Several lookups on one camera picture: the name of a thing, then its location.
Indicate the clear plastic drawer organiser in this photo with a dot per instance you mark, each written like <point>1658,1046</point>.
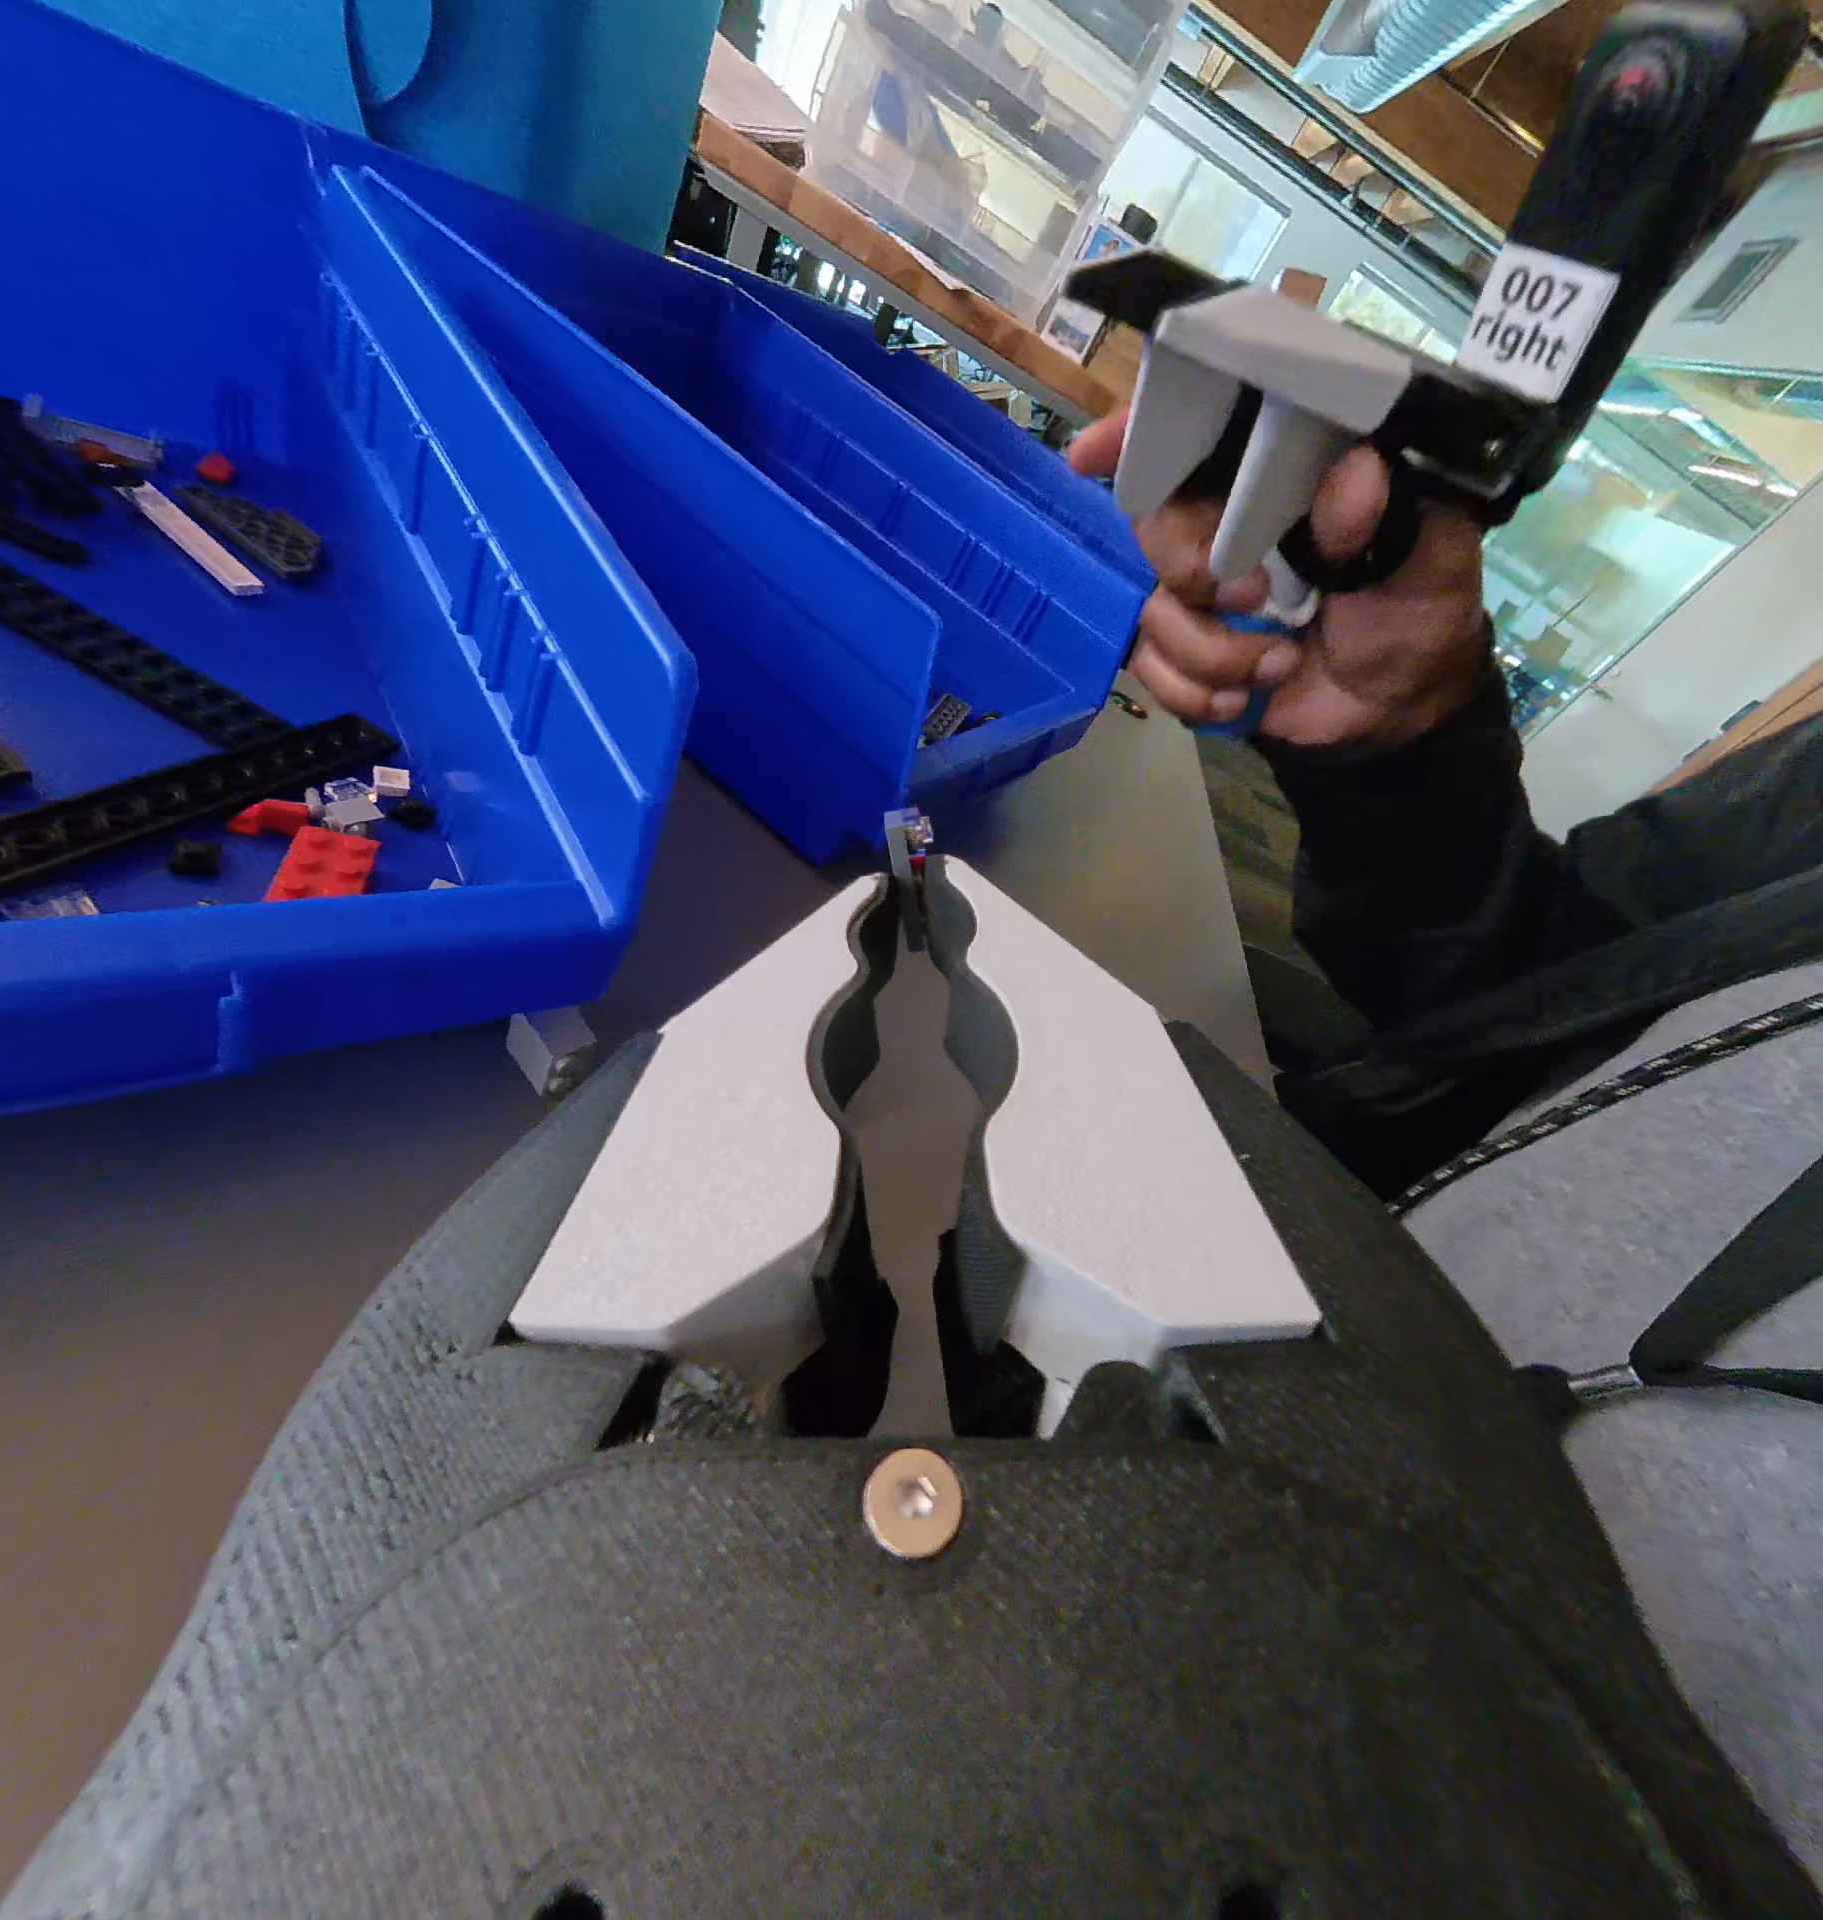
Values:
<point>1002,135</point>

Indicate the person's right forearm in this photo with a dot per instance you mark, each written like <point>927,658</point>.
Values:
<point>1421,869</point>

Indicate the small printed card box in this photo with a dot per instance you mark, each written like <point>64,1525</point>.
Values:
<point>1099,278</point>

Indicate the wooden table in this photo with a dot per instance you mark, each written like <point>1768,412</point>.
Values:
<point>881,256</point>

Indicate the person's grey sweatshirt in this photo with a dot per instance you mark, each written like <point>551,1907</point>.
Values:
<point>1720,1499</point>

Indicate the grey desk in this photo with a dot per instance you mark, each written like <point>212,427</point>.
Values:
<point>175,1351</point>

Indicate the pile of loose toy bricks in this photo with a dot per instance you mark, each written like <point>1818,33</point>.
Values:
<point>943,722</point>
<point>132,753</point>

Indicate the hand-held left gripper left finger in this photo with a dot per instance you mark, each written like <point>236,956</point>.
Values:
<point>671,1202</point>

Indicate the red and teal brick assembly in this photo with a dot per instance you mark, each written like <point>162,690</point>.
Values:
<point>911,869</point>

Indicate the light grey block brick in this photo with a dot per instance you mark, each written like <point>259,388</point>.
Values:
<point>549,1046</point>

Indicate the person's right hand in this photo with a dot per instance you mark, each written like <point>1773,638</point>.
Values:
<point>1391,648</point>

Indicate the silver air duct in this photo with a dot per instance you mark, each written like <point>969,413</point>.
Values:
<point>1404,40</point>

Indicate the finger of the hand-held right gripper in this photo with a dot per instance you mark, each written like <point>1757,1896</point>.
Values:
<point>1173,435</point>
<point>1288,360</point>

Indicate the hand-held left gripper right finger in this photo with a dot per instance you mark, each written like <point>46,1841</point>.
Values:
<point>1152,1186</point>

